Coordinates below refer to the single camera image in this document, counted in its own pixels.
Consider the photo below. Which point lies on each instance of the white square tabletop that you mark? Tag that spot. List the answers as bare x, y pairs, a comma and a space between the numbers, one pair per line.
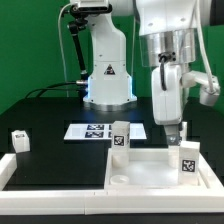
140, 168

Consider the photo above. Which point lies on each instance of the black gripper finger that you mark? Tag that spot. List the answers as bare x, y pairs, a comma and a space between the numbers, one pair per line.
172, 134

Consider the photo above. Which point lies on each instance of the white U-shaped obstacle fence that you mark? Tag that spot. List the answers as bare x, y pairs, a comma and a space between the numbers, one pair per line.
206, 197

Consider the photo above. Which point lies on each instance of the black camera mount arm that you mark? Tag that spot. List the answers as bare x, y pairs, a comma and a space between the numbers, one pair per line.
74, 30

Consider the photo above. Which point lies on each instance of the camera on mount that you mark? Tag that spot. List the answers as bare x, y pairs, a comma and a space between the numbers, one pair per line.
91, 6

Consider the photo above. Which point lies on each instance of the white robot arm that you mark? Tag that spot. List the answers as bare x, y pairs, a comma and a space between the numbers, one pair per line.
171, 44

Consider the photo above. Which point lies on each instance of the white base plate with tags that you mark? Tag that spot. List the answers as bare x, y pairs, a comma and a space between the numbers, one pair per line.
101, 132

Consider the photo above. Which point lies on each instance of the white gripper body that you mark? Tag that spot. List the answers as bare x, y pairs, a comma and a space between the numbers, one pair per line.
167, 104

